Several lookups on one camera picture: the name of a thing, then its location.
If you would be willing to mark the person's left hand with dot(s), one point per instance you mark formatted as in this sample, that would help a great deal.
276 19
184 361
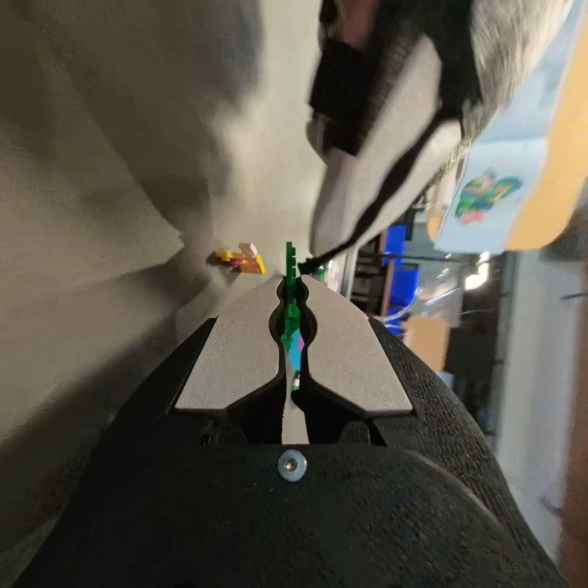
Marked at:
363 20

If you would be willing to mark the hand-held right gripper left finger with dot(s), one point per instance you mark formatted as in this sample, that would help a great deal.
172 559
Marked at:
234 358

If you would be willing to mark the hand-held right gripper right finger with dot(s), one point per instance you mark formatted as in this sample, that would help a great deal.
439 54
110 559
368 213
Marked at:
353 358

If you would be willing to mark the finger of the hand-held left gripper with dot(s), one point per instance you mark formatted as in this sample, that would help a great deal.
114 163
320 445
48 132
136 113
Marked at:
427 170
363 193

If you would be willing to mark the yellow lego flower piece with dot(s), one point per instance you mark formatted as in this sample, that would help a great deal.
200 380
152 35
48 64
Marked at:
243 262

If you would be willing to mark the blue storage bins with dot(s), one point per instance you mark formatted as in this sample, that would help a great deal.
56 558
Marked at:
399 275

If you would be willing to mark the cardboard box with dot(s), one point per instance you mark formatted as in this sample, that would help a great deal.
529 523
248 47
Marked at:
427 342

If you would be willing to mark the lego instruction booklet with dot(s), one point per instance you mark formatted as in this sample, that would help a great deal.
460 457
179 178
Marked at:
496 193

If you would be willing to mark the green lego stem piece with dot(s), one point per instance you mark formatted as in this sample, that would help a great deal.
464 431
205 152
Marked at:
291 298

